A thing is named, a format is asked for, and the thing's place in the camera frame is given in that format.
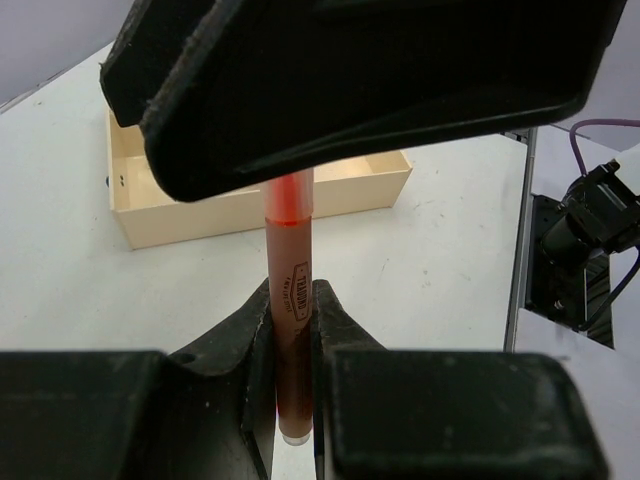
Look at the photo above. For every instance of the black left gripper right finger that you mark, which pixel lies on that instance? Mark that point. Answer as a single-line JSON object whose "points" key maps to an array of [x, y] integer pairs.
{"points": [[421, 414]]}

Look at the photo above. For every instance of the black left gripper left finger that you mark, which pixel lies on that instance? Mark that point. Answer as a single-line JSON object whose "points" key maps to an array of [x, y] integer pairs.
{"points": [[206, 411]]}

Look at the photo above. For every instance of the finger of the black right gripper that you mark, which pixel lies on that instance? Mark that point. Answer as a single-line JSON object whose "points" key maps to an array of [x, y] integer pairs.
{"points": [[232, 93]]}

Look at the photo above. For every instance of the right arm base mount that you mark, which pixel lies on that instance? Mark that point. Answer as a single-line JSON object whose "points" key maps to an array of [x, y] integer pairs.
{"points": [[571, 244]]}

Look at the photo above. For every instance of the beige slim orange-tip pen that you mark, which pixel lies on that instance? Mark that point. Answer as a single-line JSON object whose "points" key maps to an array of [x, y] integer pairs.
{"points": [[288, 225]]}

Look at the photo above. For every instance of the cream wooden divided tray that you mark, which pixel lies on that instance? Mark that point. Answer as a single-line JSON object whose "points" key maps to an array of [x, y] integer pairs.
{"points": [[148, 217]]}

